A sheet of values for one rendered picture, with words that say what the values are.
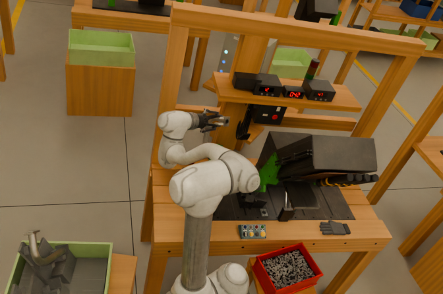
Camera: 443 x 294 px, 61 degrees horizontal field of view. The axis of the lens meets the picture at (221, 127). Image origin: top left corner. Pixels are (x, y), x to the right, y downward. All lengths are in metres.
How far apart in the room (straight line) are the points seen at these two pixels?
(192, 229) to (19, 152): 2.71
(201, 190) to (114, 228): 2.06
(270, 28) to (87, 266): 1.52
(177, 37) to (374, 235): 1.71
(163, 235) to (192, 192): 0.91
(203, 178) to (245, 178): 0.15
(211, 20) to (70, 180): 2.16
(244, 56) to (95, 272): 1.35
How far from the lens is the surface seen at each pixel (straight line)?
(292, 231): 2.37
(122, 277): 2.12
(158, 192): 2.34
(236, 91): 2.12
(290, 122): 2.58
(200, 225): 1.38
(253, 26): 2.02
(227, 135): 2.40
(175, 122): 1.77
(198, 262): 1.51
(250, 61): 2.11
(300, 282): 2.17
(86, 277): 2.06
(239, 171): 1.32
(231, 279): 1.70
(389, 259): 3.91
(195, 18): 1.94
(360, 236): 2.57
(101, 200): 3.43
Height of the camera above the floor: 2.64
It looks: 37 degrees down
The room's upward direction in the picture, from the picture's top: 16 degrees clockwise
